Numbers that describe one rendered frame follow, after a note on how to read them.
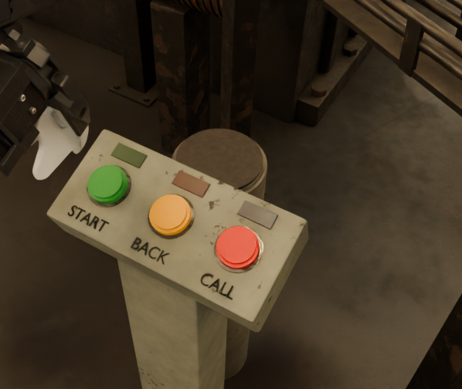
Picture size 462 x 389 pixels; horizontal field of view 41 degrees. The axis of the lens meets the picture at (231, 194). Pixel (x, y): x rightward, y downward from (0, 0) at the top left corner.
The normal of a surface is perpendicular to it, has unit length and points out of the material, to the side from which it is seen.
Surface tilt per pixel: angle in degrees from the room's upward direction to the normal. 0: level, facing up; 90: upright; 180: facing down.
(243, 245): 20
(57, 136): 92
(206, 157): 0
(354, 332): 0
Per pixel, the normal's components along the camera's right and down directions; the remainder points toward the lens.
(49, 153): 0.88, 0.40
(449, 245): 0.03, -0.65
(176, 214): -0.15, -0.40
